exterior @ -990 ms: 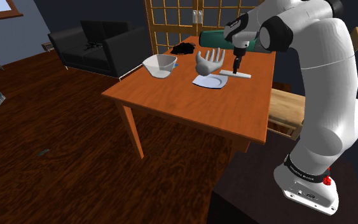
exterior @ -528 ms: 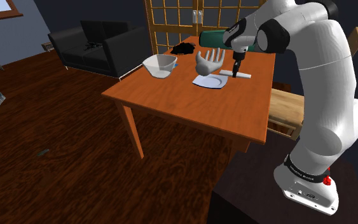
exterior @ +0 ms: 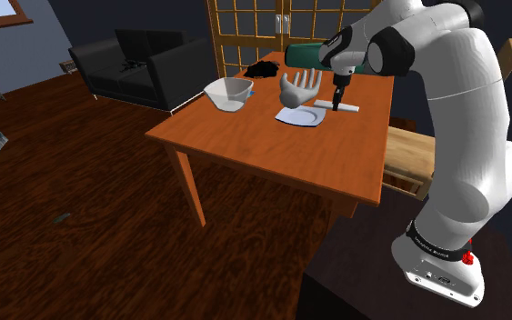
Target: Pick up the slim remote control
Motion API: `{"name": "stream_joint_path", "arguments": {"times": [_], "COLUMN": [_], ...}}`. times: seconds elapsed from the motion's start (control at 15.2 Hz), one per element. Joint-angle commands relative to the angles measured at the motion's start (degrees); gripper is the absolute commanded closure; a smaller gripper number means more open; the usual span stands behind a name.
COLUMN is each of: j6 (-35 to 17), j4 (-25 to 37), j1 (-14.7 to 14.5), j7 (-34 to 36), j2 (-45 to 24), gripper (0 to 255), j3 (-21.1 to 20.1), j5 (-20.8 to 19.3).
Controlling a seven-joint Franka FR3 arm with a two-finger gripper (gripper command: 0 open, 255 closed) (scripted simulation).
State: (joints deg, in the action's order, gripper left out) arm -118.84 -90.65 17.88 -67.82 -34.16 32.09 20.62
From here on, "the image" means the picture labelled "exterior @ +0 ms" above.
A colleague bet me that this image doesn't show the small brown wall vent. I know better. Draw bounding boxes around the small brown wall vent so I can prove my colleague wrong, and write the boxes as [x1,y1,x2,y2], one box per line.
[58,59,79,75]

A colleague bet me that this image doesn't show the black sofa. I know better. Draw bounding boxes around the black sofa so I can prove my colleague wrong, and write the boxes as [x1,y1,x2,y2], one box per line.
[67,28,217,115]

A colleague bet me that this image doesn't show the white flat bar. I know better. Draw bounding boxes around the white flat bar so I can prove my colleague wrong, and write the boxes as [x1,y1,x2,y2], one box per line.
[312,98,360,114]

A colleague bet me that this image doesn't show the dark robot stand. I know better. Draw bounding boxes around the dark robot stand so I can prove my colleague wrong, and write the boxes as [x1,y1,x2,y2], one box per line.
[295,187,512,320]

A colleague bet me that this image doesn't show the white hand figure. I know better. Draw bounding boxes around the white hand figure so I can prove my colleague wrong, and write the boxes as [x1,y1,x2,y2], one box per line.
[278,67,324,109]

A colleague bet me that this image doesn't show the light wooden chair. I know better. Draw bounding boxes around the light wooden chair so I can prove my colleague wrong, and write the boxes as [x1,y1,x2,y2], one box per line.
[381,37,512,202]

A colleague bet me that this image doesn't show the white plate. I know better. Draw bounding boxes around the white plate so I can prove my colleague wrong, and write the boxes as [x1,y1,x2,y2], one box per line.
[275,105,328,129]

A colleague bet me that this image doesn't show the orange wooden table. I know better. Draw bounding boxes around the orange wooden table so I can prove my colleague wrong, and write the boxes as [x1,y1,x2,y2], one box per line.
[144,50,397,228]

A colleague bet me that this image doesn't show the clear white bowl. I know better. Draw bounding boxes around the clear white bowl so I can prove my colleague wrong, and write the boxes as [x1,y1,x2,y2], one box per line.
[203,77,255,114]

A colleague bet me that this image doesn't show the black crumpled cloth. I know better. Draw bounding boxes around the black crumpled cloth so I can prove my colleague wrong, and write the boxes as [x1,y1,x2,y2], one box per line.
[242,60,281,81]

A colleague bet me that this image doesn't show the wooden lattice door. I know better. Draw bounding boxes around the wooden lattice door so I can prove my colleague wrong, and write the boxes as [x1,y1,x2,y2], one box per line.
[205,0,384,79]

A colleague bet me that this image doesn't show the green cylinder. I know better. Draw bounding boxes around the green cylinder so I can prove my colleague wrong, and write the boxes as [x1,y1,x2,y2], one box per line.
[284,43,367,75]

